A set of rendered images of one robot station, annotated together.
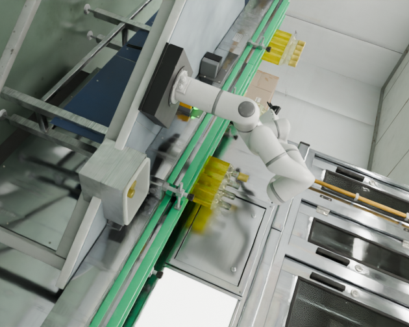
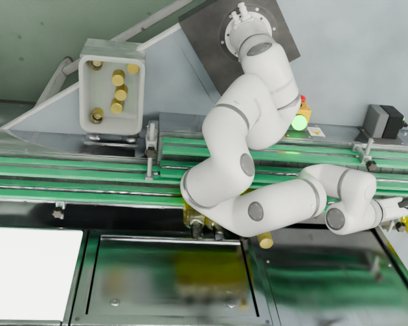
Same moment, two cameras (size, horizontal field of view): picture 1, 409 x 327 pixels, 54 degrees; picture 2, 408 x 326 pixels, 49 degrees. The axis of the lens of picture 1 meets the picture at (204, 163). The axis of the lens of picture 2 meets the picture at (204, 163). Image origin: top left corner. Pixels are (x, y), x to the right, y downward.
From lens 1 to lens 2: 1.32 m
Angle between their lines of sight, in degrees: 54
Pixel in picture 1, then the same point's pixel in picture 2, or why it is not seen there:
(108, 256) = (46, 143)
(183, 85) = (241, 21)
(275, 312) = not seen: outside the picture
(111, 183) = (85, 50)
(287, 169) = (210, 120)
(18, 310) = not seen: outside the picture
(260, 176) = (321, 303)
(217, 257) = (125, 278)
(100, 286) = (5, 145)
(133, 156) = (134, 55)
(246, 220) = (214, 297)
